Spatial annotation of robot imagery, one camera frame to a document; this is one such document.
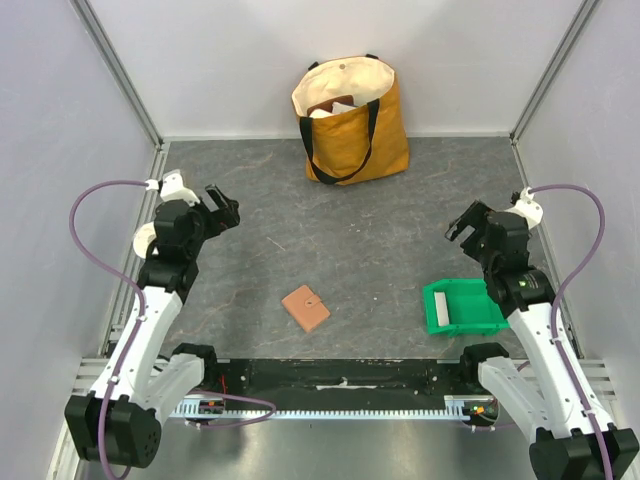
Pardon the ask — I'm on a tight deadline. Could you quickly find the green plastic bin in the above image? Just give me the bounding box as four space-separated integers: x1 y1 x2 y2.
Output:
422 278 509 337

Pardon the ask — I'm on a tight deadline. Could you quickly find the pink leather card holder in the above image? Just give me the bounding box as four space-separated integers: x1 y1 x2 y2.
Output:
281 285 330 333

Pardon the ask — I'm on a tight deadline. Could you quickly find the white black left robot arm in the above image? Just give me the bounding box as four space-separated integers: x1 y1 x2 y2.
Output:
64 180 240 479

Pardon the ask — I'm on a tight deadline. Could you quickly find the blue white tissue roll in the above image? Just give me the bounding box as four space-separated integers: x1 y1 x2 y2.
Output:
132 222 157 260

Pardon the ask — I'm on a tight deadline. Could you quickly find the mustard yellow tote bag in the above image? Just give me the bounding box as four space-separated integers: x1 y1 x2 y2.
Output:
291 54 410 185

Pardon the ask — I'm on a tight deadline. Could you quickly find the white paper in bag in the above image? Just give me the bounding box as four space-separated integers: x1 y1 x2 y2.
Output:
308 102 356 119

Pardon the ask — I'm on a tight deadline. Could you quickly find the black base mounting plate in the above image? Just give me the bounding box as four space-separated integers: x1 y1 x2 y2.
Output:
205 359 487 412

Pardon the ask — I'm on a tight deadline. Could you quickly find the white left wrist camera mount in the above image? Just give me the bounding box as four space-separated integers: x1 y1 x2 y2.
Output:
145 169 200 206

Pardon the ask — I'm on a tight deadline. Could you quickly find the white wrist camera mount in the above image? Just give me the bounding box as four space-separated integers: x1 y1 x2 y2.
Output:
507 187 543 230
145 169 200 206

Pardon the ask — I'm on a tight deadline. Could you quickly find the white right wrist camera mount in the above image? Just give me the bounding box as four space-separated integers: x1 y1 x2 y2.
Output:
507 187 543 230

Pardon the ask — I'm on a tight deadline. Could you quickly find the left aluminium frame post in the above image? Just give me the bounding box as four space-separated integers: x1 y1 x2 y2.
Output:
70 0 164 149

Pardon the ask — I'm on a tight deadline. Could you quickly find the aluminium frame post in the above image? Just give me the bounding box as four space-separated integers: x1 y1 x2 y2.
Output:
509 0 601 141
70 0 164 149

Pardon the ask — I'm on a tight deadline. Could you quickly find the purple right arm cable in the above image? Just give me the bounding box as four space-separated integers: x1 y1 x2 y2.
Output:
529 183 616 480

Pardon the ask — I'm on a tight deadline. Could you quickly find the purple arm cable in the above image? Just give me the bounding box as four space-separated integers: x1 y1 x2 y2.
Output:
68 179 151 480
529 183 616 480

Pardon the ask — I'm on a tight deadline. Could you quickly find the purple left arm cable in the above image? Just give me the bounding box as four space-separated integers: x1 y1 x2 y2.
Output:
68 179 151 480

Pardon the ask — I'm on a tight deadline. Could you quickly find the grey slotted cable duct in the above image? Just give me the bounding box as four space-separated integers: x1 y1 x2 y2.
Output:
169 395 493 421

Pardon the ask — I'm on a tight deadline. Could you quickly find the right aluminium frame post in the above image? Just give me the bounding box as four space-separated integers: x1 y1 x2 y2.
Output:
509 0 601 141

